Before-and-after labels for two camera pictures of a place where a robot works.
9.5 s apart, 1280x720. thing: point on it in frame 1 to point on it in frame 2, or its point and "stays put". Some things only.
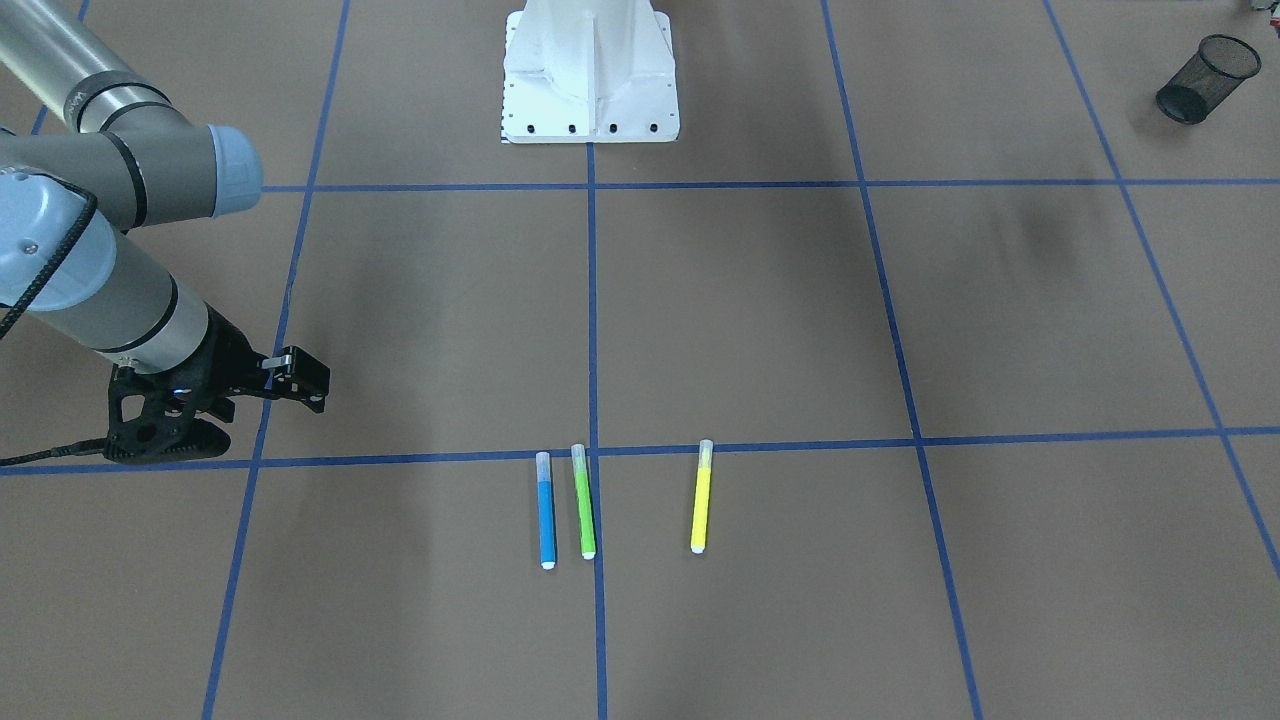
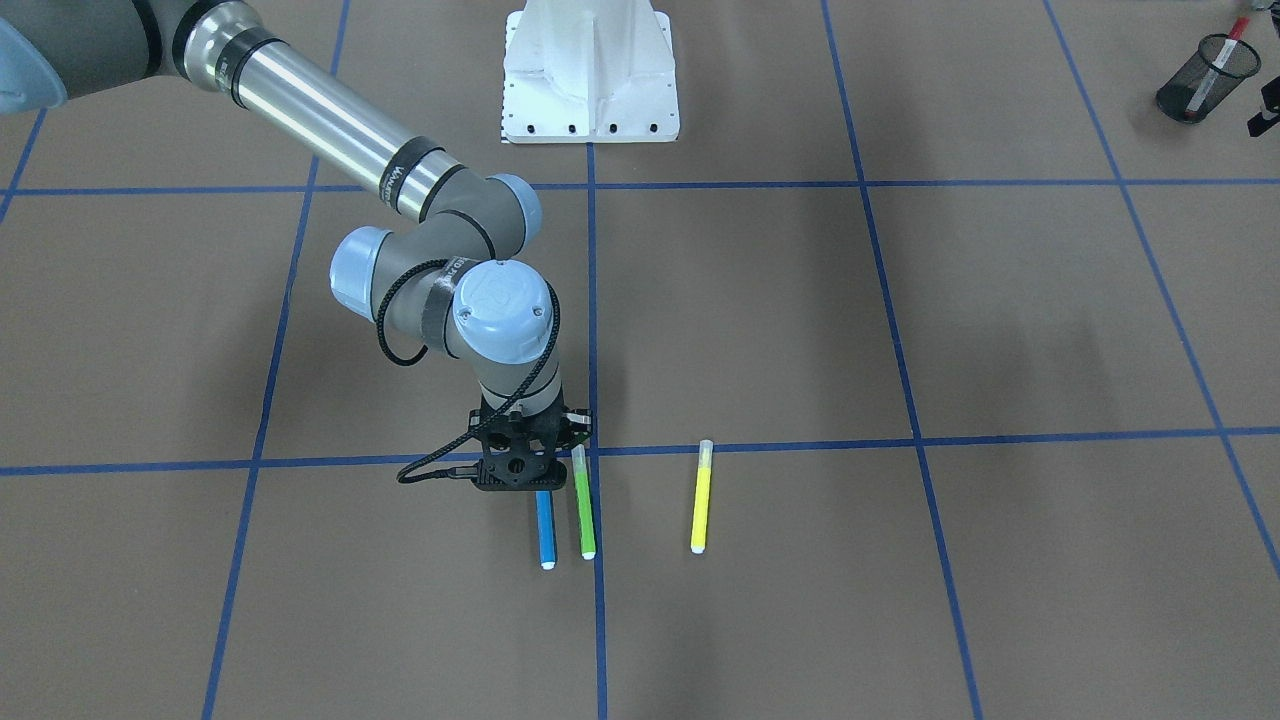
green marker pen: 584,500 stays put
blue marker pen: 545,510 stays put
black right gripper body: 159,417 to 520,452
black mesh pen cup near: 1207,79 stays put
